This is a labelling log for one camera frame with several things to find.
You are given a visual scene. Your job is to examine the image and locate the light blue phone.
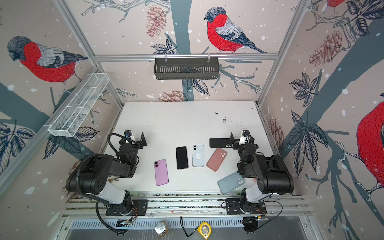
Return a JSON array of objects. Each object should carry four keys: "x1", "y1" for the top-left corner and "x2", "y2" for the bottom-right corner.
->
[{"x1": 192, "y1": 145, "x2": 205, "y2": 167}]

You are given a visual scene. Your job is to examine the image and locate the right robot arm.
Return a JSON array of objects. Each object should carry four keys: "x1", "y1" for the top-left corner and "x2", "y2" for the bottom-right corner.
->
[{"x1": 229, "y1": 130, "x2": 294, "y2": 213}]

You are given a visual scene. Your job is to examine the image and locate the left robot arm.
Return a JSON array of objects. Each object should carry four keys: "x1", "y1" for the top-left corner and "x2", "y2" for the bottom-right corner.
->
[{"x1": 66, "y1": 130, "x2": 147, "y2": 214}]

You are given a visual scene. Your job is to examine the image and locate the salmon pink phone case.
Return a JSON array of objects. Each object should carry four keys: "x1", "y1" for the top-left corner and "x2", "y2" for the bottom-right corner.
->
[{"x1": 207, "y1": 148, "x2": 228, "y2": 172}]

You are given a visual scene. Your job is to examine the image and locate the grey blue phone case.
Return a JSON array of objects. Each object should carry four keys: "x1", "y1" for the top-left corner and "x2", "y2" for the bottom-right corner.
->
[{"x1": 217, "y1": 172, "x2": 245, "y2": 194}]

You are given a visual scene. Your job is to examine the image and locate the purple phone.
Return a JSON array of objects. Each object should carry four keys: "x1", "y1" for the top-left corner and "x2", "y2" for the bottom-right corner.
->
[{"x1": 155, "y1": 159, "x2": 169, "y2": 186}]

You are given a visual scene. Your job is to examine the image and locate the black screen phone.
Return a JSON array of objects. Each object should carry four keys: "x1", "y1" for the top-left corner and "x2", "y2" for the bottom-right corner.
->
[{"x1": 176, "y1": 147, "x2": 189, "y2": 170}]

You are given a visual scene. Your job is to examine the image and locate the white mesh tray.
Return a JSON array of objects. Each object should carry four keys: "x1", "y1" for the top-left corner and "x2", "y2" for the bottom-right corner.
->
[{"x1": 48, "y1": 73, "x2": 110, "y2": 137}]

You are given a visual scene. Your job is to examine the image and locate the silver round object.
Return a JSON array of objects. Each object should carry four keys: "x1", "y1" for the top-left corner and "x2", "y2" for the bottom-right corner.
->
[{"x1": 155, "y1": 220, "x2": 170, "y2": 238}]

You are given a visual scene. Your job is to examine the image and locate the yellow tape measure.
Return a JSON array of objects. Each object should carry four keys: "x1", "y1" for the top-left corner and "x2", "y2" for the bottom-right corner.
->
[{"x1": 198, "y1": 222, "x2": 212, "y2": 240}]

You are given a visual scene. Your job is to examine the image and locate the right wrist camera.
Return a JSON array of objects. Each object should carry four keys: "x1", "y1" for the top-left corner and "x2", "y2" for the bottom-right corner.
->
[{"x1": 239, "y1": 130, "x2": 250, "y2": 145}]

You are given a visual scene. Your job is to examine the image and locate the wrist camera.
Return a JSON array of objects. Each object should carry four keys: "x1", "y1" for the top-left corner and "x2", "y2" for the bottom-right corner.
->
[
  {"x1": 124, "y1": 130, "x2": 135, "y2": 141},
  {"x1": 239, "y1": 130, "x2": 250, "y2": 145}
]

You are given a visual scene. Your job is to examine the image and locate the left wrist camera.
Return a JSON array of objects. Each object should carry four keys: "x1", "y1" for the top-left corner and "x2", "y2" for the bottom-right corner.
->
[{"x1": 124, "y1": 130, "x2": 135, "y2": 141}]

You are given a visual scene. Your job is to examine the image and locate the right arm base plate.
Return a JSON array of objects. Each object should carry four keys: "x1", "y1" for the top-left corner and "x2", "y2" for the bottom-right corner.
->
[{"x1": 225, "y1": 199, "x2": 267, "y2": 215}]

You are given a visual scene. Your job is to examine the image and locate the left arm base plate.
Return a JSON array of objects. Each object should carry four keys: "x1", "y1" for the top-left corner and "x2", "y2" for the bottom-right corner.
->
[{"x1": 106, "y1": 199, "x2": 149, "y2": 217}]

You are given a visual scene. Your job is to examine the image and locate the black wire basket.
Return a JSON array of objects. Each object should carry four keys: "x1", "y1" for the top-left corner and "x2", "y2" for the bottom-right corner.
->
[{"x1": 154, "y1": 58, "x2": 219, "y2": 80}]

